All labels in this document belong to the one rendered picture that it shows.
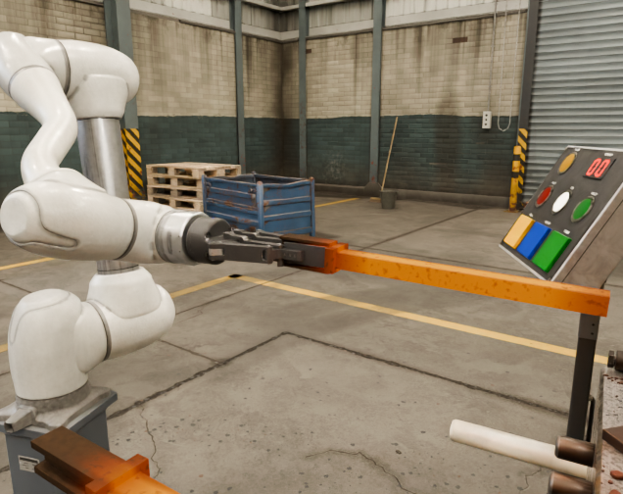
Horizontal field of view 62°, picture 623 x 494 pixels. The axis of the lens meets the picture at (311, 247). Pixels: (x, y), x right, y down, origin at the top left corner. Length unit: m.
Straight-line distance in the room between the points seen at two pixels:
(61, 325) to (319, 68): 9.59
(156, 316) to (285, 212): 4.31
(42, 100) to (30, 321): 0.46
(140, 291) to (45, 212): 0.62
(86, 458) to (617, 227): 0.89
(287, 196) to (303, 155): 5.18
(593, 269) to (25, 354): 1.15
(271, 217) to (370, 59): 5.13
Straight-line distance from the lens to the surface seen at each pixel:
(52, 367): 1.29
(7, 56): 1.29
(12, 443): 1.41
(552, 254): 1.07
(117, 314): 1.34
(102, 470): 0.45
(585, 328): 1.26
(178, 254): 0.84
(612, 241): 1.06
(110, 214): 0.82
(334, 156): 10.31
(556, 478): 0.64
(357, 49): 10.14
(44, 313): 1.27
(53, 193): 0.79
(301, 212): 5.74
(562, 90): 8.70
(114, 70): 1.37
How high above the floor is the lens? 1.24
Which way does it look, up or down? 13 degrees down
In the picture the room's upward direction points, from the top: straight up
